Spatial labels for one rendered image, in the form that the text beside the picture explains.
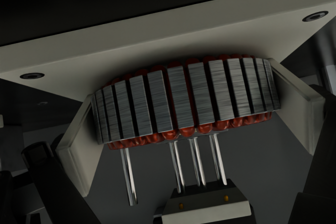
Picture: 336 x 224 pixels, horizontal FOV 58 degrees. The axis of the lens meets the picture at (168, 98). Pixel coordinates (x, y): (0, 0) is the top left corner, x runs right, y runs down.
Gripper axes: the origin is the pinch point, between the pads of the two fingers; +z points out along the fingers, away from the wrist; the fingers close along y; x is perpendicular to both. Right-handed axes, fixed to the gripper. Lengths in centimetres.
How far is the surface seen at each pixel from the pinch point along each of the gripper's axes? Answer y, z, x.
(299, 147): 14.5, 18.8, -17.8
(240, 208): 2.3, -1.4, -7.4
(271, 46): 5.4, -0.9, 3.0
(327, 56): 15.0, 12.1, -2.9
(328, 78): 17.6, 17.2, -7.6
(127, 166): -5.9, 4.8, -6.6
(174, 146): -2.0, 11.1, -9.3
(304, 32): 6.6, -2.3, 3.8
